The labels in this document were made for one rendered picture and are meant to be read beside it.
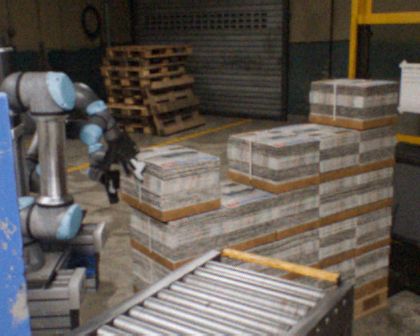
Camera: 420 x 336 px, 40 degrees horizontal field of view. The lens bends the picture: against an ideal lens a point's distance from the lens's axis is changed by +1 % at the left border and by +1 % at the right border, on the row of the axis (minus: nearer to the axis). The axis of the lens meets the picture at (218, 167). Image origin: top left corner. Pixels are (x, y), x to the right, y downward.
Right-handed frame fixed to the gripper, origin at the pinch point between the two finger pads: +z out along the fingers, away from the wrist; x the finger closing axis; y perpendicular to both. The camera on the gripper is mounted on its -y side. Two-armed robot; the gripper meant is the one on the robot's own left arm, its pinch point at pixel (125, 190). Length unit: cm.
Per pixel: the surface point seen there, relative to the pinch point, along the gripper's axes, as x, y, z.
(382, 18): 168, 76, 11
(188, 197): 6.0, 5.9, 44.2
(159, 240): -2.7, -13.9, 33.9
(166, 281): -31, -5, 86
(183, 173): 3.6, 16.6, 44.7
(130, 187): -6.2, 6.5, 16.9
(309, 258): 78, -40, 44
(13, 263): -107, 56, 190
